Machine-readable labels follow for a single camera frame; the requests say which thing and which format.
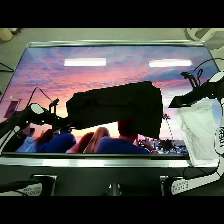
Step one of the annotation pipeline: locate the black garment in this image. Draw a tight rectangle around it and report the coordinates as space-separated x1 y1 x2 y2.
65 80 165 141

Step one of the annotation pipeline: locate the silver frame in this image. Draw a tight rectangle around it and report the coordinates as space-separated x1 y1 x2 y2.
0 39 224 197

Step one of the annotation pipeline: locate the white garment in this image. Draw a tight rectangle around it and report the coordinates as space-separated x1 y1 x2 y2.
175 99 222 167

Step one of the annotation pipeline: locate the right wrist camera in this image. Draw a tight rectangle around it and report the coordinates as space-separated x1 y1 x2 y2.
180 70 202 90

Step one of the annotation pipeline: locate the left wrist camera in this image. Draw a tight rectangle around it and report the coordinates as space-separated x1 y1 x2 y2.
48 98 61 115

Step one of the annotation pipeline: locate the black cable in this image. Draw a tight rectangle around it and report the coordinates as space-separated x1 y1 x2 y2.
192 57 224 85
25 86 55 108

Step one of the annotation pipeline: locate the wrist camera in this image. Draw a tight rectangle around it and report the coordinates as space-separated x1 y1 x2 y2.
48 98 61 115
180 70 202 90

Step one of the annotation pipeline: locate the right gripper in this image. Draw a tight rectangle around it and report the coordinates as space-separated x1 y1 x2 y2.
168 87 205 110

